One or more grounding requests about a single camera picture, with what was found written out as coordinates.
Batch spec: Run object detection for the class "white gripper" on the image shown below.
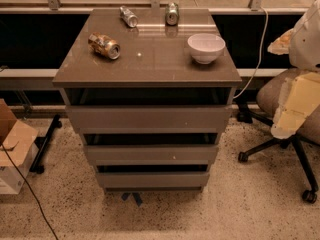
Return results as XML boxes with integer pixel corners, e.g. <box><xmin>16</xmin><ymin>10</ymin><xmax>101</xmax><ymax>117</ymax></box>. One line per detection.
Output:
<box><xmin>267</xmin><ymin>0</ymin><xmax>320</xmax><ymax>139</ymax></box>

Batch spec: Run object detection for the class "grey top drawer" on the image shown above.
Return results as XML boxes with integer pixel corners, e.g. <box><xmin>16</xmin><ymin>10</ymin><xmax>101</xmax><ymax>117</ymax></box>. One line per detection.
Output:
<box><xmin>66</xmin><ymin>106</ymin><xmax>232</xmax><ymax>134</ymax></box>

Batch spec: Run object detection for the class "grey drawer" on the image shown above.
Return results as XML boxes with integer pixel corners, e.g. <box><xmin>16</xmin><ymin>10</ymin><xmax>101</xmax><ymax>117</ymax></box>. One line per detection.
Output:
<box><xmin>66</xmin><ymin>106</ymin><xmax>232</xmax><ymax>134</ymax></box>
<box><xmin>96</xmin><ymin>172</ymin><xmax>209</xmax><ymax>189</ymax></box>
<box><xmin>84</xmin><ymin>145</ymin><xmax>218</xmax><ymax>165</ymax></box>

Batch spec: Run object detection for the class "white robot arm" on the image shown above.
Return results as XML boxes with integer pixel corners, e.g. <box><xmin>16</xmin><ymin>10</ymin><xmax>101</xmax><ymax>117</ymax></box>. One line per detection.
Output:
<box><xmin>268</xmin><ymin>0</ymin><xmax>320</xmax><ymax>139</ymax></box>

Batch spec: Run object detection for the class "grey middle drawer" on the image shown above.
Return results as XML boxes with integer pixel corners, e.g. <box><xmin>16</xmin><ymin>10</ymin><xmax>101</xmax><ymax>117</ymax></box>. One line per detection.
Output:
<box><xmin>84</xmin><ymin>145</ymin><xmax>218</xmax><ymax>165</ymax></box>

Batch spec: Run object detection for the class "grey bottom drawer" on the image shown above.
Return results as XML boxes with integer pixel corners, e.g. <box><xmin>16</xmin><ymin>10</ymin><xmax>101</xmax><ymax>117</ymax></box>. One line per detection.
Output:
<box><xmin>96</xmin><ymin>172</ymin><xmax>209</xmax><ymax>189</ymax></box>

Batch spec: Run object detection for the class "black office chair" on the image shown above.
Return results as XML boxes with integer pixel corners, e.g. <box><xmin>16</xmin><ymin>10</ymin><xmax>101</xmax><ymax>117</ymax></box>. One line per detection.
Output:
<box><xmin>236</xmin><ymin>68</ymin><xmax>320</xmax><ymax>204</ymax></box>

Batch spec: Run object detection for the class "white ceramic bowl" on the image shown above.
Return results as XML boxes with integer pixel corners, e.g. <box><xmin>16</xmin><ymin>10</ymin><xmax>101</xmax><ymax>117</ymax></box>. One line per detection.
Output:
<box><xmin>187</xmin><ymin>33</ymin><xmax>226</xmax><ymax>64</ymax></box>

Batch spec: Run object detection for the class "silver soda can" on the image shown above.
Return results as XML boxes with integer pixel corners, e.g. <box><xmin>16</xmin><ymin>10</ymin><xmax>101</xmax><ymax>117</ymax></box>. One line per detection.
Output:
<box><xmin>120</xmin><ymin>6</ymin><xmax>138</xmax><ymax>28</ymax></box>

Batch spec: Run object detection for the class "gold crushed can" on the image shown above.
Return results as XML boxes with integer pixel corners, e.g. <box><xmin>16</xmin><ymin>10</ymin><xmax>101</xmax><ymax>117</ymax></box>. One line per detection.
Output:
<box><xmin>88</xmin><ymin>32</ymin><xmax>120</xmax><ymax>60</ymax></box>

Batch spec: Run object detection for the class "blue tape on floor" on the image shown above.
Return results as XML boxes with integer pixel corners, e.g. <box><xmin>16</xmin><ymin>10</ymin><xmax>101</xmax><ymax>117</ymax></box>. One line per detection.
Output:
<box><xmin>121</xmin><ymin>192</ymin><xmax>143</xmax><ymax>207</ymax></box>

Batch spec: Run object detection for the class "black metal stand foot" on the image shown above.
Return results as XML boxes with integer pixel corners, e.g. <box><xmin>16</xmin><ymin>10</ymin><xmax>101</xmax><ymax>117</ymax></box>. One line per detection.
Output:
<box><xmin>29</xmin><ymin>114</ymin><xmax>62</xmax><ymax>174</ymax></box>

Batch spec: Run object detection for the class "cardboard box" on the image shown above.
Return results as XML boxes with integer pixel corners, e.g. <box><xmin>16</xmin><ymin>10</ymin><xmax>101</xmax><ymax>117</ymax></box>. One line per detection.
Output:
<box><xmin>0</xmin><ymin>99</ymin><xmax>38</xmax><ymax>194</ymax></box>

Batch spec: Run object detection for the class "white hanging cable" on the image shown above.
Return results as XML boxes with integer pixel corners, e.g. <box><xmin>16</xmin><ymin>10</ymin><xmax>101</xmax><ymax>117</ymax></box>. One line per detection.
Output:
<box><xmin>232</xmin><ymin>6</ymin><xmax>270</xmax><ymax>100</ymax></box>

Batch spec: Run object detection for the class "black floor cable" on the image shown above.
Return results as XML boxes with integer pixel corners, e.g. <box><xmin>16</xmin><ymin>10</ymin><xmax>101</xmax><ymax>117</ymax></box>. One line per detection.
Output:
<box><xmin>0</xmin><ymin>143</ymin><xmax>60</xmax><ymax>240</ymax></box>

